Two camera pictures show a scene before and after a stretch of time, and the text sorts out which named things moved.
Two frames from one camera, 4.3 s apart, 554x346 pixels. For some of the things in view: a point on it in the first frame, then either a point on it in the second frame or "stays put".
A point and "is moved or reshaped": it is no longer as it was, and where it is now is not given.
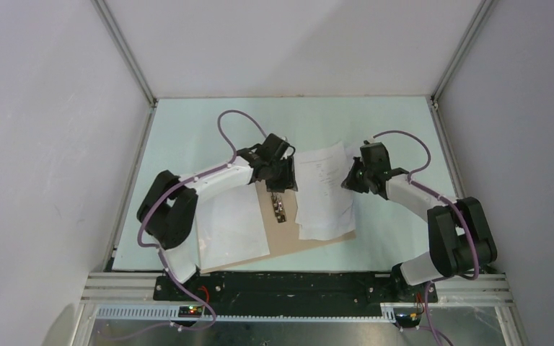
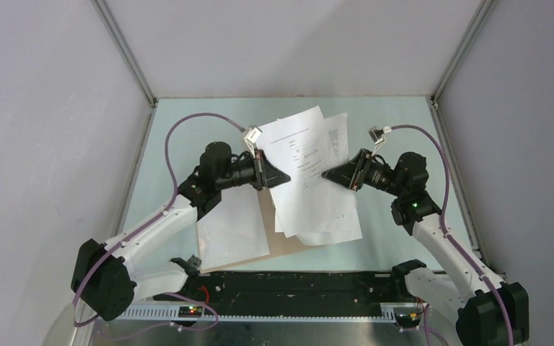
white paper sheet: x=231 y=227 stays put
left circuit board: x=190 y=311 stays put
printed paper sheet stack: x=324 y=209 is moved or reshaped
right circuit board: x=407 y=320 stays put
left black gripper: x=288 y=182 to x=265 y=175
